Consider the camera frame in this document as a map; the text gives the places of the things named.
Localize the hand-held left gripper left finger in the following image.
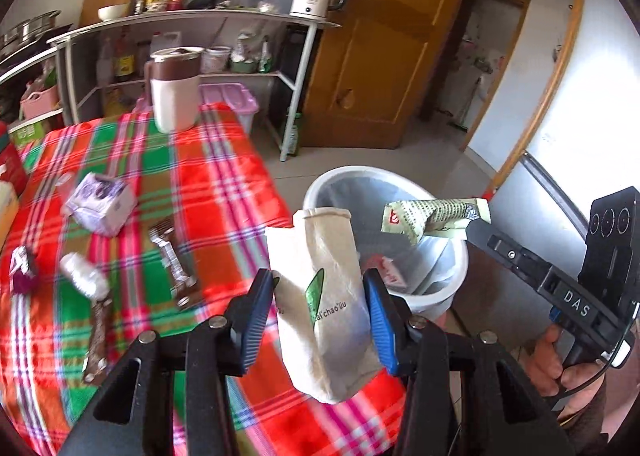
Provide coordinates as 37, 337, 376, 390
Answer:
57, 268, 276, 456

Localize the white bowl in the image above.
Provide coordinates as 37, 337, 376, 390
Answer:
97, 3, 130, 22

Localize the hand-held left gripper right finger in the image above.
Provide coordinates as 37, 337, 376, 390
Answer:
361, 267, 576, 456

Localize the steel steamer pot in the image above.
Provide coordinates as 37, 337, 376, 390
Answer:
0, 10, 61, 49

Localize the yellow tissue pack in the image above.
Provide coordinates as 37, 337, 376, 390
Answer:
0, 181, 20, 247

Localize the clear plastic bin liner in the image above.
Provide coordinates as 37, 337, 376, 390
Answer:
315, 173, 463, 294

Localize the grey refrigerator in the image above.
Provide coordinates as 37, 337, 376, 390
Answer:
480, 151, 640, 287

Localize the large white metal shelf rack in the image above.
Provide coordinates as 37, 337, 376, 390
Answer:
47, 10, 341, 162

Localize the white paper bag green leaf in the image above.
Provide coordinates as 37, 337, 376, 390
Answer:
264, 206, 396, 404

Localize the green white snack wrapper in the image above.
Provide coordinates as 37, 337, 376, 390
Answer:
382, 197, 492, 243

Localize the red green plaid tablecloth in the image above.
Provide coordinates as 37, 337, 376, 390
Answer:
0, 103, 416, 456

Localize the small white metal shelf rack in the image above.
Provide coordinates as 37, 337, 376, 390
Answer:
0, 46, 66, 132

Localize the person's right forearm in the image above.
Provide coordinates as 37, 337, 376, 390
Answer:
555, 376, 640, 456

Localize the white round bin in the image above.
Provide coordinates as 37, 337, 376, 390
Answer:
302, 165, 470, 315

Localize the black cooktop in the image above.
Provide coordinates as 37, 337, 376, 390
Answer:
0, 23, 73, 62

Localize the white brown lidded jug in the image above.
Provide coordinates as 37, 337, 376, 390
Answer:
144, 46, 206, 133

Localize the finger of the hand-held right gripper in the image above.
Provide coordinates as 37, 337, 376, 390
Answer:
466, 218, 557, 291

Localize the wooden door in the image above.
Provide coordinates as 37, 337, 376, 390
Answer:
300, 0, 476, 149

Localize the red antler water bottle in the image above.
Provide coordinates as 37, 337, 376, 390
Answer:
0, 121, 28, 197

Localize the purple lidded storage box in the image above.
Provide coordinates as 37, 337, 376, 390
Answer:
200, 83, 260, 137

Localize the white plastic tub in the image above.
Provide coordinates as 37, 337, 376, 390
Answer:
202, 46, 232, 74

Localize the person's right hand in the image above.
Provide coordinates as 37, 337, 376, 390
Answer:
530, 323, 608, 399

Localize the purple snack wrapper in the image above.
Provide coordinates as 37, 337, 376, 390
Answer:
10, 246, 38, 294

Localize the yellow label bottle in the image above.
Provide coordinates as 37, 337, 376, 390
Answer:
114, 33, 136, 82

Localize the purple white drink carton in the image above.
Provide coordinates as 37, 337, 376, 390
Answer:
65, 172, 138, 237

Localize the green glass bottle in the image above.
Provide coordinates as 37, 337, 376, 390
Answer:
285, 112, 303, 157

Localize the brown coffee sachet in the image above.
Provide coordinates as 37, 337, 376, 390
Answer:
148, 218, 203, 309
82, 298, 113, 382

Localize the pink plastic basket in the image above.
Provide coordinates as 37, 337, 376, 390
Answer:
20, 88, 60, 119

